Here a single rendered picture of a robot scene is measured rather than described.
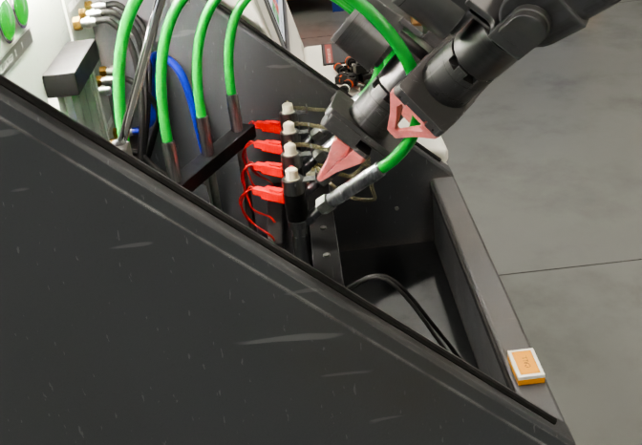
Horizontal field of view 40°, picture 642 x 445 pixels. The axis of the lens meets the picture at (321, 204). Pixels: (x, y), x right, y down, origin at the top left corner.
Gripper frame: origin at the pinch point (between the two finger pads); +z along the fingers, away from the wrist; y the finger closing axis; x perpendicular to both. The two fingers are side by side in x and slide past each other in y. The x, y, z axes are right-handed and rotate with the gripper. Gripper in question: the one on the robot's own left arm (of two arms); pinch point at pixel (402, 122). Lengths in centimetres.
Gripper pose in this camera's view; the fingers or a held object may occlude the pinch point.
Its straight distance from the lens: 97.5
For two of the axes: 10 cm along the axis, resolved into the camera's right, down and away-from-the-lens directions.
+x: 7.0, 7.1, 0.4
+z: -4.1, 3.7, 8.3
